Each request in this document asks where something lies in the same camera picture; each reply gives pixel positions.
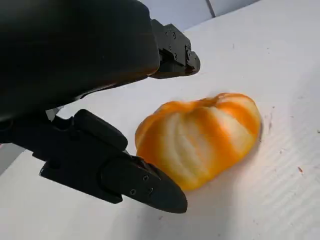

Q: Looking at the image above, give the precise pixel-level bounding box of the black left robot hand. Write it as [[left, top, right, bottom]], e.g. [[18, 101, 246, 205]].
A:
[[0, 0, 201, 215]]

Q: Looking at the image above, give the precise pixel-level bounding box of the orange and white bread roll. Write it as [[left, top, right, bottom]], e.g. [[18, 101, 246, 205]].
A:
[[134, 92, 263, 192]]

